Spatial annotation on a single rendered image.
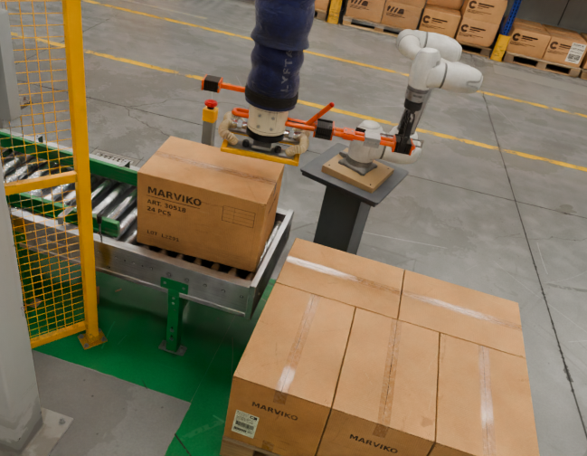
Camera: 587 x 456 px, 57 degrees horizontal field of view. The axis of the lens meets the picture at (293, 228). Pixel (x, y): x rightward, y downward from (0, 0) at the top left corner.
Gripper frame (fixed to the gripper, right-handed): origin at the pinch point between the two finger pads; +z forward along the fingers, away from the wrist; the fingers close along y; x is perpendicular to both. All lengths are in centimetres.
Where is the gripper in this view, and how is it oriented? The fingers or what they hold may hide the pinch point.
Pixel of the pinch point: (401, 142)
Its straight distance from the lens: 245.1
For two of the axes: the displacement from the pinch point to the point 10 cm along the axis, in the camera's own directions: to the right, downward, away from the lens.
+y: -1.0, 5.7, -8.2
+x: 9.8, 2.0, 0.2
